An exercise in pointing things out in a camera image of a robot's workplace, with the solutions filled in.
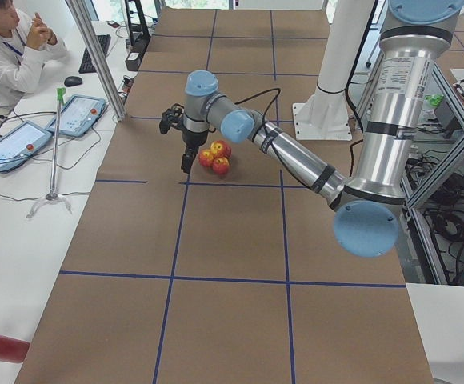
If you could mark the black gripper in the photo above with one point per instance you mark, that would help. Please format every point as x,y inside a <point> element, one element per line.
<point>193,138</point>

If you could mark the red yellow apple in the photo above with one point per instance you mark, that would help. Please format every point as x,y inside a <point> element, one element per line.
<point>221,166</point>
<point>206,158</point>
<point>220,149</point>

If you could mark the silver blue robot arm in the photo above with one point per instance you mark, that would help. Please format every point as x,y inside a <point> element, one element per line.
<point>367,204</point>

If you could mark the red yellow apple front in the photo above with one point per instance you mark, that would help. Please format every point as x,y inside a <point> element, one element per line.
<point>221,166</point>

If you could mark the black box on table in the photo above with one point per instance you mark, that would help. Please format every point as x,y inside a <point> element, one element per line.
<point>133,61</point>

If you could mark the blue teach pendant far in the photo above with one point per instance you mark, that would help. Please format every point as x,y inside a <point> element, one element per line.
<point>79,114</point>

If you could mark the blue teach pendant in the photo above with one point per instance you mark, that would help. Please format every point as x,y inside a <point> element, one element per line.
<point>21,144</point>
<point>79,114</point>

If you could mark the brown paper table mat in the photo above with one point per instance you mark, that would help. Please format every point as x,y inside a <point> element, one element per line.
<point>193,278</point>

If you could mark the black computer mouse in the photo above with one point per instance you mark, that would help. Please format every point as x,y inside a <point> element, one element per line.
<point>71,81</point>

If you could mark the blue teach pendant near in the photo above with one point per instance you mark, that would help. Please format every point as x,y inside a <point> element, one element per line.
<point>21,144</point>

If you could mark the person in white hoodie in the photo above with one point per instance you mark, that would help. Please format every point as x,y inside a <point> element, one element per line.
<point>26,44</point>

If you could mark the red bottle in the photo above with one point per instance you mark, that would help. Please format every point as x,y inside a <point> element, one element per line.
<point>13,350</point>

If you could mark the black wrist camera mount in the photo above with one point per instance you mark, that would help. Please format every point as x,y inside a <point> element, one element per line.
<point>171,118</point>

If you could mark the aluminium frame post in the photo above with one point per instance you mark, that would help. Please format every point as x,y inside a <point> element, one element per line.
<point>82,19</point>

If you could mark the white pedestal column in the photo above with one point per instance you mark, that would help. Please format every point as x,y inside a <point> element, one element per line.
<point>324,116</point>

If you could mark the metal grabber stick green handle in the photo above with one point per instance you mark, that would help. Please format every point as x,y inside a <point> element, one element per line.
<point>53,197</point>

